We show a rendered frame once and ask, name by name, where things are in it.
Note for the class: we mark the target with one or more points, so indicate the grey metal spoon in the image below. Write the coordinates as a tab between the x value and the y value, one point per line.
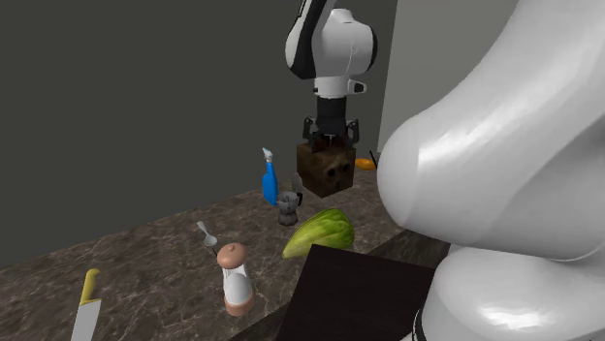
208	238

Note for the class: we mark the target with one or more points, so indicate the grey moka pot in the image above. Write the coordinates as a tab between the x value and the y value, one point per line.
287	207

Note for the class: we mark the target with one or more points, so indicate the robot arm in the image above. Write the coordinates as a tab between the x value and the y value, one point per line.
496	165

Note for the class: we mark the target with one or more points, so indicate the white pepper mill wooden top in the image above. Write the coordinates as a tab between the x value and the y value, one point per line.
237	283

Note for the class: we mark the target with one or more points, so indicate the blue spray bottle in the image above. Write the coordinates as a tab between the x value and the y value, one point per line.
270	185

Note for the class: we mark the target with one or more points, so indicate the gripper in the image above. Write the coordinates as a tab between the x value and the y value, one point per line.
331	115

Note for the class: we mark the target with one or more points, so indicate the brown cube box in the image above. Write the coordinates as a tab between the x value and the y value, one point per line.
328	171

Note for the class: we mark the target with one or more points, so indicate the green lettuce head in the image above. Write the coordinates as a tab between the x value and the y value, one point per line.
323	232

